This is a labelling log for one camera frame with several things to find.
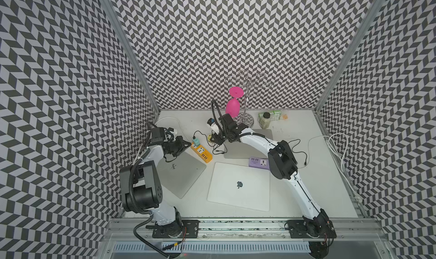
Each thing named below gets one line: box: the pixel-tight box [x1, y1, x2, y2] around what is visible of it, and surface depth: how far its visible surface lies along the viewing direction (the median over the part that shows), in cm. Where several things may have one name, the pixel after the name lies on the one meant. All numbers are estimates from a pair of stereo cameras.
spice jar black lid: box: [259, 111, 271, 130], surface depth 106 cm
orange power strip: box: [190, 142, 213, 164], surface depth 96 cm
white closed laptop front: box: [206, 161, 271, 212], surface depth 86 cm
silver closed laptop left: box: [157, 151, 207, 199], surface depth 90 cm
